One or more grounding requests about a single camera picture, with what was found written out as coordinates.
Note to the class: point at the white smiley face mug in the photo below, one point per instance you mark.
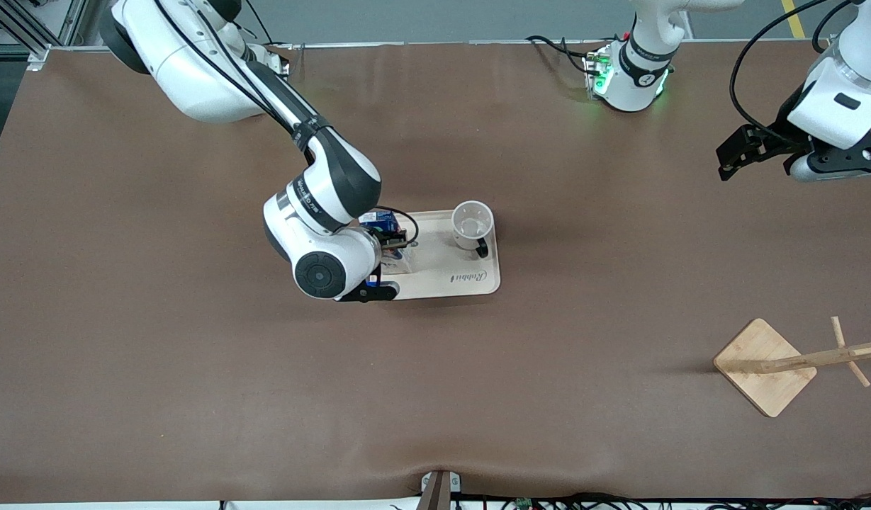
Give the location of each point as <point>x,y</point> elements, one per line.
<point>463,241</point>

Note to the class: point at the blue white milk carton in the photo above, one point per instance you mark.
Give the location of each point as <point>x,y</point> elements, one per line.
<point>378,221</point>

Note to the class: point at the aluminium frame profile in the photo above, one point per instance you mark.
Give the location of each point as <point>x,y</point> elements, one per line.
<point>24,35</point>

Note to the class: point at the wooden mug stand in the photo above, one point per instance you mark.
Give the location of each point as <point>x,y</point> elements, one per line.
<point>757,368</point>

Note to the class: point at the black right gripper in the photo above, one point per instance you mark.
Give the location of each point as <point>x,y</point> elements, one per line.
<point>392,243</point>

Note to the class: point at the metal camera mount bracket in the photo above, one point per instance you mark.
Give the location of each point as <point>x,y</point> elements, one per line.
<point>439,492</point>

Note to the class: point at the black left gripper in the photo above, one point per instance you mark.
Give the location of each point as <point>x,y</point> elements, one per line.
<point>788,122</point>

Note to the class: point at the small green circuit board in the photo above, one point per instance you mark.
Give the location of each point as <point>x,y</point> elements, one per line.
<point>524,503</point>

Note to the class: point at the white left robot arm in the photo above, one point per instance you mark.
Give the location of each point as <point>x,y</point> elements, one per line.
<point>860,64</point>

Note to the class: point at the beige plastic tray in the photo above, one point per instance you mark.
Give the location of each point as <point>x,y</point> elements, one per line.
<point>449,280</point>

